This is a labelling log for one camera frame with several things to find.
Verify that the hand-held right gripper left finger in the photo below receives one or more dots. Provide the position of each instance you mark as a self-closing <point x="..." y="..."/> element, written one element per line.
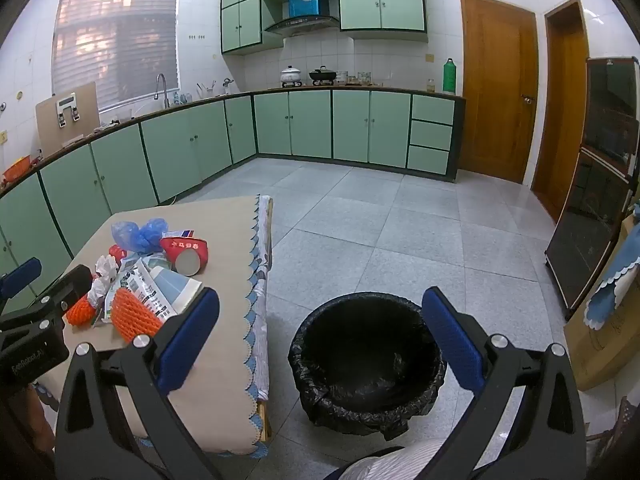
<point x="192" y="340"/>

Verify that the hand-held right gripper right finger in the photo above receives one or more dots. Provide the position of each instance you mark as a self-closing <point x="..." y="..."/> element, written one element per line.
<point x="452" y="340"/>

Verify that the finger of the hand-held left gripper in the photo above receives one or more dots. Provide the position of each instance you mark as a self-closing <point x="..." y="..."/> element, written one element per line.
<point x="75" y="285"/>
<point x="20" y="272"/>

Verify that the orange foam net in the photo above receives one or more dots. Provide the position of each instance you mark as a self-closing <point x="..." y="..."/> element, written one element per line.
<point x="80" y="310"/>
<point x="132" y="315"/>

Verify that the blue white paper cup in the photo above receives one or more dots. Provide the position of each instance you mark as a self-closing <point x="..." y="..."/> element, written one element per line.
<point x="175" y="285"/>

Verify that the green white snack bag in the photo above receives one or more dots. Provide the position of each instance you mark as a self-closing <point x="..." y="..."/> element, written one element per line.
<point x="140" y="280"/>

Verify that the bin with black liner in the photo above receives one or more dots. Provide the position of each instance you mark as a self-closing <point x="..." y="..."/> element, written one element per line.
<point x="365" y="360"/>

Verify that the red paper cup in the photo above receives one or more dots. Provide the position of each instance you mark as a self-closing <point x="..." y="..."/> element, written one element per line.
<point x="187" y="247"/>

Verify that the blue plastic bag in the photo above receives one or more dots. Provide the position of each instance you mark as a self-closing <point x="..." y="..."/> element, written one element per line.
<point x="122" y="234"/>
<point x="152" y="232"/>

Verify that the red blue striped wrapper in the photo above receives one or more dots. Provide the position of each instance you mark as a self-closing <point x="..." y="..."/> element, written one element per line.
<point x="184" y="234"/>

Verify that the person's left hand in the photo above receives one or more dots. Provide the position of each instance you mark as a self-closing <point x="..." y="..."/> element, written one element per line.
<point x="37" y="415"/>

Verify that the white crumpled tissue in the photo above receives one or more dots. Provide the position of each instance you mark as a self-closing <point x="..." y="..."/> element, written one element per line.
<point x="105" y="267"/>

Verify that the small red wrapper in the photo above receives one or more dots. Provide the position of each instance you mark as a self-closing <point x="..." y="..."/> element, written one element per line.
<point x="117" y="251"/>

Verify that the grey patterned undercloth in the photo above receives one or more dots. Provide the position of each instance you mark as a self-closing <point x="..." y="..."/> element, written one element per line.
<point x="260" y="340"/>

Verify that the orange basin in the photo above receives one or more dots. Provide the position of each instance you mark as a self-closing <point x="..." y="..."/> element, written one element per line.
<point x="20" y="170"/>

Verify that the beige tablecloth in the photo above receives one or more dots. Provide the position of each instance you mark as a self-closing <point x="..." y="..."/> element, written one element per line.
<point x="220" y="240"/>

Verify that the person's striped clothing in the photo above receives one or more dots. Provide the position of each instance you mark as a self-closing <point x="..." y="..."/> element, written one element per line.
<point x="390" y="465"/>

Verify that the cardboard sheet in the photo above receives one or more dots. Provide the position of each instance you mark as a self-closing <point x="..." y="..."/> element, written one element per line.
<point x="50" y="130"/>

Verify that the cardboard box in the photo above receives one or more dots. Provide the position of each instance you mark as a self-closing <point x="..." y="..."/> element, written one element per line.
<point x="605" y="355"/>

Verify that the blue scalloped cloth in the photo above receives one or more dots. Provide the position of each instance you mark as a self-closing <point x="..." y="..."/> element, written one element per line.
<point x="607" y="300"/>

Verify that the black glass cabinet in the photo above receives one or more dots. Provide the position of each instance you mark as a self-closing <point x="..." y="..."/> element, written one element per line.
<point x="585" y="220"/>

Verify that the wooden chair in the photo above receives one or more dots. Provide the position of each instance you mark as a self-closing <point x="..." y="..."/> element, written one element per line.
<point x="622" y="415"/>

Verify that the metal faucet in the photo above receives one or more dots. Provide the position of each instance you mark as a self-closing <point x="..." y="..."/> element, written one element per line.
<point x="165" y="92"/>

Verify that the utensil holder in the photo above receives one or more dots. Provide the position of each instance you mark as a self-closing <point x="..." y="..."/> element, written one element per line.
<point x="206" y="91"/>

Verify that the window blinds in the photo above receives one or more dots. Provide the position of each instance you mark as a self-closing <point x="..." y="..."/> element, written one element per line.
<point x="115" y="45"/>

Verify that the green base cabinets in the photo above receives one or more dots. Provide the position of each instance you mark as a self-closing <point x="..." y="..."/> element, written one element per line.
<point x="310" y="122"/>

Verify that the silver kettle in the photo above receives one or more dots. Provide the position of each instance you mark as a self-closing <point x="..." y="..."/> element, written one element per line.
<point x="227" y="86"/>

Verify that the plain wooden door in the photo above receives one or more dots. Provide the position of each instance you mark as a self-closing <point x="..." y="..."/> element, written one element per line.
<point x="565" y="110"/>

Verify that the green bottle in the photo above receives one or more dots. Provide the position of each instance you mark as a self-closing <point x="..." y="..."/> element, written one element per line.
<point x="450" y="77"/>

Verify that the glass jar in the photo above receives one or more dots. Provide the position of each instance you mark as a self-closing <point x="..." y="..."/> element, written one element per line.
<point x="342" y="78"/>
<point x="365" y="79"/>

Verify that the white pot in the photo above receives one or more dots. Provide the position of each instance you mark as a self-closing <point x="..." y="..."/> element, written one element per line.
<point x="291" y="76"/>

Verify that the black wok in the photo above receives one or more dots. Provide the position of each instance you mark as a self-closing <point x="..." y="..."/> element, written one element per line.
<point x="322" y="76"/>

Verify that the range hood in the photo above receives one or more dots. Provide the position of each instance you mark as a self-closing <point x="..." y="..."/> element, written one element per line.
<point x="300" y="23"/>

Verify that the blue box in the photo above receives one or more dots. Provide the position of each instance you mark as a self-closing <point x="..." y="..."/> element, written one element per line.
<point x="304" y="4"/>

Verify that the green wall cabinets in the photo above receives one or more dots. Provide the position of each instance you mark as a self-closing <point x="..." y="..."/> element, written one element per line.
<point x="400" y="2"/>

